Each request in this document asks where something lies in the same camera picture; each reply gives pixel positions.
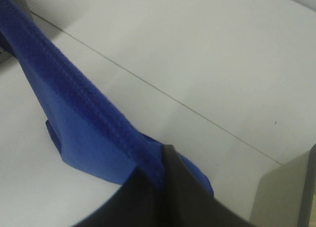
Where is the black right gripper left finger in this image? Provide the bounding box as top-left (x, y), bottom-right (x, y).
top-left (76, 168), bottom-right (170, 227)

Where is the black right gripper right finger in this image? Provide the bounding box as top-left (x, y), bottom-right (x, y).
top-left (162, 145), bottom-right (249, 227)

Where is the blue microfiber towel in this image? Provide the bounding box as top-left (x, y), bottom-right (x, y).
top-left (0, 0), bottom-right (215, 196)

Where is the beige storage box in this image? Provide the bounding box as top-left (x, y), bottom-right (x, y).
top-left (250, 147), bottom-right (316, 227)

